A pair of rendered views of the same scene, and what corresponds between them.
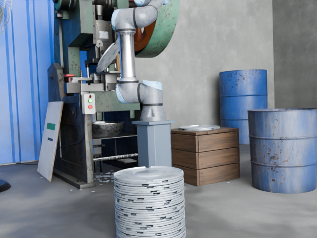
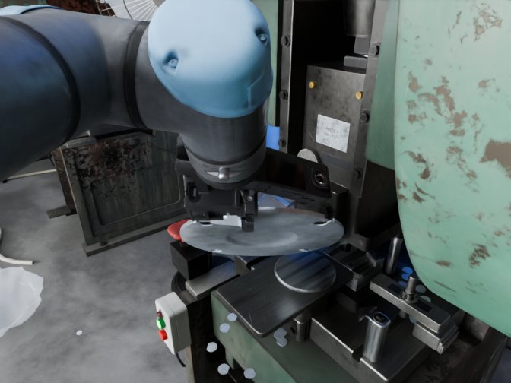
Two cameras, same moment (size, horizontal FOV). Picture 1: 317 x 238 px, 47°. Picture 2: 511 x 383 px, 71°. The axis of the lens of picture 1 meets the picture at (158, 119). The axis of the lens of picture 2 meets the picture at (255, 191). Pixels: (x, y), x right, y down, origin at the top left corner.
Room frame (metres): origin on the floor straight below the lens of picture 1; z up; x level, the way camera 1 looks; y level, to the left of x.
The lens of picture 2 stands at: (2.55, -0.20, 1.27)
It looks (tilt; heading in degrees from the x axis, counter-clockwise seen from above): 28 degrees down; 84
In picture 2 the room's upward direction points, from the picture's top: straight up
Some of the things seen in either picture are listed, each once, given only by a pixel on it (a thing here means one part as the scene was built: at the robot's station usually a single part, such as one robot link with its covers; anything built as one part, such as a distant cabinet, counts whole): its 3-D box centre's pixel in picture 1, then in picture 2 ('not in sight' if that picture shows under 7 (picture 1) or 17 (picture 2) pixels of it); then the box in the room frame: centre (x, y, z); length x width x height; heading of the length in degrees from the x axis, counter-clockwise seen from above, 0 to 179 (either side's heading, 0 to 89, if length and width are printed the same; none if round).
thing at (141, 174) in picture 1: (148, 173); not in sight; (1.51, 0.05, 0.26); 0.29 x 0.29 x 0.01
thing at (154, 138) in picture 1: (154, 159); not in sight; (2.11, 0.03, 0.23); 0.19 x 0.19 x 0.45; 36
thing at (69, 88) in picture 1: (72, 95); (191, 273); (2.46, 0.57, 0.62); 0.10 x 0.06 x 0.20; 122
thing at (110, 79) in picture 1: (111, 80); (286, 304); (2.68, 0.33, 0.72); 0.25 x 0.14 x 0.14; 32
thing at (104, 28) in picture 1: (101, 39); (346, 142); (2.79, 0.40, 1.04); 0.17 x 0.15 x 0.30; 32
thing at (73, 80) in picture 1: (80, 77); not in sight; (2.73, 0.57, 0.76); 0.17 x 0.06 x 0.10; 122
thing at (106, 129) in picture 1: (103, 129); not in sight; (2.82, 0.43, 0.36); 0.34 x 0.34 x 0.10
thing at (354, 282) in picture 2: (101, 77); (342, 256); (2.82, 0.42, 0.76); 0.15 x 0.09 x 0.05; 122
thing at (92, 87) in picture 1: (101, 88); (340, 283); (2.82, 0.43, 0.68); 0.45 x 0.30 x 0.06; 122
